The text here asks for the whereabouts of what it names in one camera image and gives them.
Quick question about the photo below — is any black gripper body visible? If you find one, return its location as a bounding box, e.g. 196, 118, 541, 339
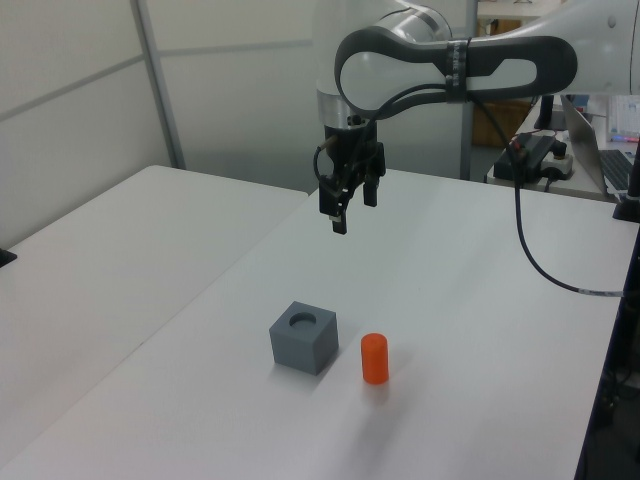
322, 124, 378, 177

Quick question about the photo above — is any orange cylinder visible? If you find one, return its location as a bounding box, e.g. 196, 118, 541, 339
360, 332, 390, 386

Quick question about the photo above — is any grey block with round hole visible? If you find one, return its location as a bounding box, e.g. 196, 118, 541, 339
268, 300, 340, 376

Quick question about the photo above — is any brown cardboard box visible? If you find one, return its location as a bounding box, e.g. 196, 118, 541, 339
471, 98, 532, 147

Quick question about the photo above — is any black power box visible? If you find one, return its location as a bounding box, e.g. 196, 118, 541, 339
493, 132, 574, 182

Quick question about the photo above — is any black monitor stand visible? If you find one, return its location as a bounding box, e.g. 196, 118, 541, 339
535, 93, 557, 132

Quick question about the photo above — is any silver open laptop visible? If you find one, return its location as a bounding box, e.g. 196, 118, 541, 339
558, 93, 640, 197

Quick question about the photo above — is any black strap on arm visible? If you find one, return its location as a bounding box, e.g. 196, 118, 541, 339
442, 36, 473, 104

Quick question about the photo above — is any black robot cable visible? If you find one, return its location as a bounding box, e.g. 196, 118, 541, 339
349, 82, 626, 297

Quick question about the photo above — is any grey partition frame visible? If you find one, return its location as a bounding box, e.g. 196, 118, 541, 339
0, 0, 321, 170

